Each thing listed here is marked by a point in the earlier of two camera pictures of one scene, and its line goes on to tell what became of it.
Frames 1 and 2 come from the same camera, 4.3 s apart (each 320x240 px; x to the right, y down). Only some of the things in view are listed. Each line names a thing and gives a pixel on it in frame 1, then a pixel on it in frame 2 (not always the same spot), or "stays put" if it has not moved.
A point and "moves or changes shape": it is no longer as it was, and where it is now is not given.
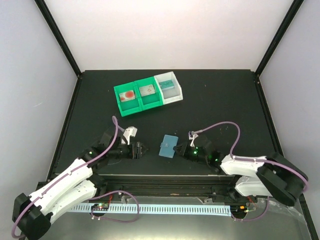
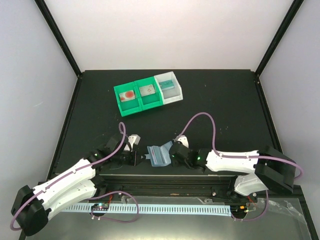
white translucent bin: (170, 88) stays put
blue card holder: (167, 144) moves or changes shape
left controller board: (100, 206) stays put
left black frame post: (54, 27) stays put
